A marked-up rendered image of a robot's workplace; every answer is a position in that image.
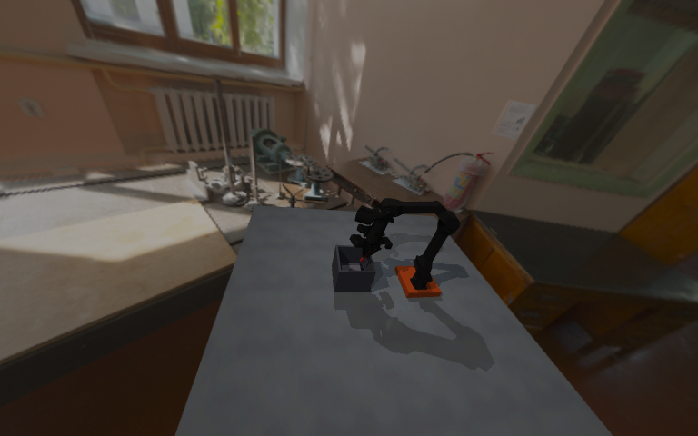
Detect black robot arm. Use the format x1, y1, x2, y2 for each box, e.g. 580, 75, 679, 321
355, 198, 460, 290

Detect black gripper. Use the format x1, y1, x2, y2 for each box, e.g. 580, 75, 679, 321
350, 225, 393, 258

